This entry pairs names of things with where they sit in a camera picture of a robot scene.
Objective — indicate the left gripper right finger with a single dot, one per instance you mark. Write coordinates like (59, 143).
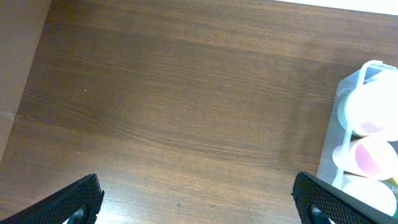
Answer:
(319, 202)

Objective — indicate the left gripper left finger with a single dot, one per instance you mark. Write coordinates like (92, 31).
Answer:
(79, 202)

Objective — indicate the white plastic cup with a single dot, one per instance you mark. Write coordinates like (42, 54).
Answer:
(369, 191)

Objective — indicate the pink plastic cup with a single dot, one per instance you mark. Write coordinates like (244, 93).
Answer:
(368, 157)

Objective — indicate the pink plastic bowl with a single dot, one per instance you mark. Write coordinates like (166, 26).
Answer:
(373, 107)

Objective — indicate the clear plastic container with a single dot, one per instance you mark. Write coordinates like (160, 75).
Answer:
(336, 135)

